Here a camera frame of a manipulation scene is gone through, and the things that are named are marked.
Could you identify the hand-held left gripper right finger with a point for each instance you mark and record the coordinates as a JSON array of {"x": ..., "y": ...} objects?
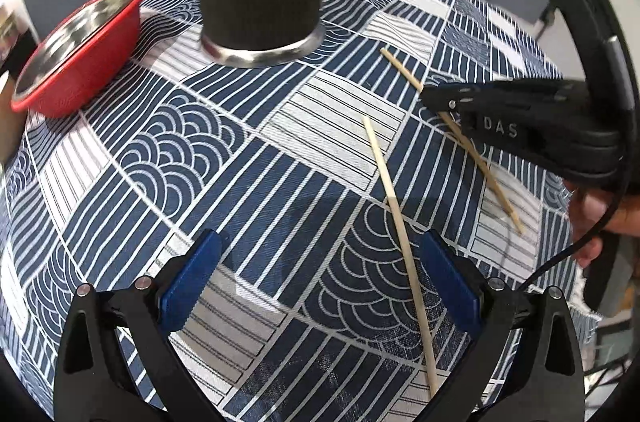
[{"x": 450, "y": 272}]

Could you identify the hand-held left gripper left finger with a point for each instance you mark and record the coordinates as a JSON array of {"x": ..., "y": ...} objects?
[{"x": 195, "y": 267}]

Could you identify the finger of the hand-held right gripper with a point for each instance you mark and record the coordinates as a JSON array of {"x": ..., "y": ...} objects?
[
  {"x": 480, "y": 104},
  {"x": 510, "y": 88}
]

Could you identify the bamboo chopstick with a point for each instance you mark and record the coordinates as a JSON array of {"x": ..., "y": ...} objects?
[
  {"x": 400, "y": 68},
  {"x": 395, "y": 222}
]

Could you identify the person's right hand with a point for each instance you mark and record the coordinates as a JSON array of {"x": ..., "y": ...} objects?
[{"x": 587, "y": 214}]

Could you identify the blue and white patterned tablecloth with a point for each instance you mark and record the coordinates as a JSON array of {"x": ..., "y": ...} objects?
[{"x": 250, "y": 182}]

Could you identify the red bowl with steel inside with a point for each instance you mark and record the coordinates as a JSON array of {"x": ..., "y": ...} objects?
[{"x": 100, "y": 62}]

